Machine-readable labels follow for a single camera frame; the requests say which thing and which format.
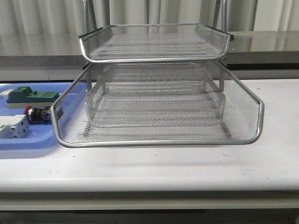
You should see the red emergency stop button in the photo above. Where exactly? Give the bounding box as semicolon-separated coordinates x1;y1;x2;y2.
24;105;52;124

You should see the blue plastic tray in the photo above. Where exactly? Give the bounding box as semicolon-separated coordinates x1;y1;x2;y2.
0;82;88;150

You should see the white circuit breaker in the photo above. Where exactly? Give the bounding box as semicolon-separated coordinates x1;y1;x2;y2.
0;115;29;139

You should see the grey background counter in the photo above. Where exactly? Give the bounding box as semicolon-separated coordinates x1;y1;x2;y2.
0;31;299;83

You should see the small white plastic part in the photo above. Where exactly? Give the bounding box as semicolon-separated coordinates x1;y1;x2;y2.
0;89;13;100

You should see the silver wire rack frame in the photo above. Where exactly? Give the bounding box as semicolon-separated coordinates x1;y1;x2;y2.
80;0;231;141

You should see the green and cream switch block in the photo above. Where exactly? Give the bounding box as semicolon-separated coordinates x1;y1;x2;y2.
7;86;59;109

